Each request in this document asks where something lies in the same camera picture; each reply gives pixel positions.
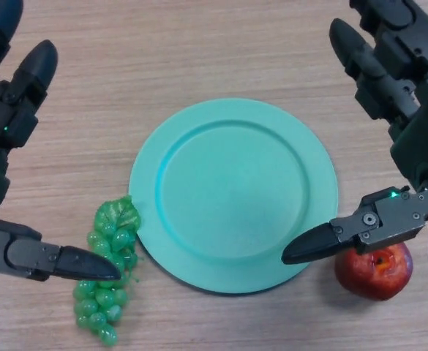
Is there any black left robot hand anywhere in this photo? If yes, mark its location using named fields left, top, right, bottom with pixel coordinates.
left=0, top=0, right=122, bottom=282

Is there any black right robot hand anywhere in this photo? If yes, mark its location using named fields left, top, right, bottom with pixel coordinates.
left=281, top=0, right=428, bottom=266

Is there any green plastic grape bunch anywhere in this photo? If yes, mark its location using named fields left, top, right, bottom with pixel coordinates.
left=72, top=195, right=142, bottom=348

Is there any teal round plate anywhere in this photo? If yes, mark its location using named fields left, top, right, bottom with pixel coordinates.
left=128, top=97, right=339, bottom=295

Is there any red apple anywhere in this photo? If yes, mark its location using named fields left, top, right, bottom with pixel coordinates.
left=334, top=241, right=415, bottom=301

